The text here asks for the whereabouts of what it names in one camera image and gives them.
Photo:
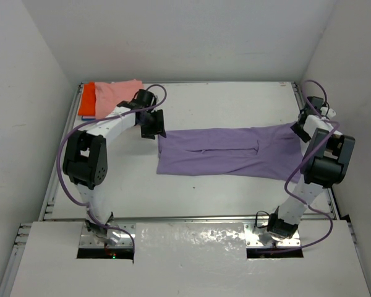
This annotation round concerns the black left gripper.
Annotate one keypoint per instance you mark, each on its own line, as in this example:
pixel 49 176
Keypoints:
pixel 154 124

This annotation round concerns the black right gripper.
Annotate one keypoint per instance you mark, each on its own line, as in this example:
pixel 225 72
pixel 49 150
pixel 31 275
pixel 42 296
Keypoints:
pixel 305 137

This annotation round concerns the purple t-shirt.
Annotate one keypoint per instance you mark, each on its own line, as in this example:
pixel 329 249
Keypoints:
pixel 271 152

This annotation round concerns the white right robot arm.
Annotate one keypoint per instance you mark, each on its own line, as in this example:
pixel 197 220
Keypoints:
pixel 324 164

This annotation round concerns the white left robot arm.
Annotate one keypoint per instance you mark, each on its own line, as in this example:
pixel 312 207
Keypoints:
pixel 82 160

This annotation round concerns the folded pink t-shirt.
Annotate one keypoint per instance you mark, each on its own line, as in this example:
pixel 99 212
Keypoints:
pixel 108 95

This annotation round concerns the folded orange t-shirt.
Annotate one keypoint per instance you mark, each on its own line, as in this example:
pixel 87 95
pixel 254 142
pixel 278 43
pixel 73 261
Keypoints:
pixel 88 100

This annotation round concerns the white foam front cover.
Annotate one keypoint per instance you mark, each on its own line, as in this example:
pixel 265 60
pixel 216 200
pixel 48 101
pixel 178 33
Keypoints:
pixel 185 259

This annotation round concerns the aluminium right table rail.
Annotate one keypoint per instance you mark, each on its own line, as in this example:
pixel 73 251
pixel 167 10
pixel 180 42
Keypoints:
pixel 300 96

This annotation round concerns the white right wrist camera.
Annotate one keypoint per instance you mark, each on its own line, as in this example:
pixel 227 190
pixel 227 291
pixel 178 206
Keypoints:
pixel 327 113

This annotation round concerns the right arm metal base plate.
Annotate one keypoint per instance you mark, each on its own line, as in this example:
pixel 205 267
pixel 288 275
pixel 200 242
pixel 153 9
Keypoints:
pixel 259 239

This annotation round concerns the aluminium front table rail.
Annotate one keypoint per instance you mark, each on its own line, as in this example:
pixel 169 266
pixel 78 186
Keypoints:
pixel 49 217

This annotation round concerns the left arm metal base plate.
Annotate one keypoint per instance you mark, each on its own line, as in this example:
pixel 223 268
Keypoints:
pixel 90 238

